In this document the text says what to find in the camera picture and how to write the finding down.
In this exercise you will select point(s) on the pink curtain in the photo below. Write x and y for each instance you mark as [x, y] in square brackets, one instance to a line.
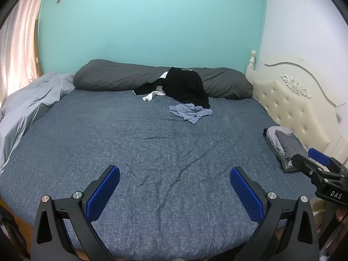
[19, 46]

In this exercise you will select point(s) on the white garment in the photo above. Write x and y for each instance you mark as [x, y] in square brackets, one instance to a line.
[149, 96]

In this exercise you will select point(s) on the blue patterned bed sheet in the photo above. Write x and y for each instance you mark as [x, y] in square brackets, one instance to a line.
[136, 155]

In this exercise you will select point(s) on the blue plaid boxer shorts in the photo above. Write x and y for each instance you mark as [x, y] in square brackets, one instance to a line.
[190, 112]

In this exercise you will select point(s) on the light grey duvet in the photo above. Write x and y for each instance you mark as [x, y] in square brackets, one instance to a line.
[27, 106]

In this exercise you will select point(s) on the wooden window frame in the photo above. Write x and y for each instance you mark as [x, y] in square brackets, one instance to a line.
[38, 54]

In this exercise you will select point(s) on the dark grey long pillow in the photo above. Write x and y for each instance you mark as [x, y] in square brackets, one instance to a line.
[108, 76]

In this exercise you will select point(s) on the cream tufted headboard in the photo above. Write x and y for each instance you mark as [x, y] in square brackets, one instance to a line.
[293, 106]

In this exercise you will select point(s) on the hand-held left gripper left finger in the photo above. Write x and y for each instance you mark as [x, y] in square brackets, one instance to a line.
[104, 193]

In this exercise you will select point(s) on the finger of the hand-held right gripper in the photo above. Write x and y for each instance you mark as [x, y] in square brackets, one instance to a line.
[301, 161]
[318, 156]

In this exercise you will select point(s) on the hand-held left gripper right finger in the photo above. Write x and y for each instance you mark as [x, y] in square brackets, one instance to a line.
[246, 193]

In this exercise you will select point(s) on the black garment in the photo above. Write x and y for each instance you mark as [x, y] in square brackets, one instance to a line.
[187, 87]

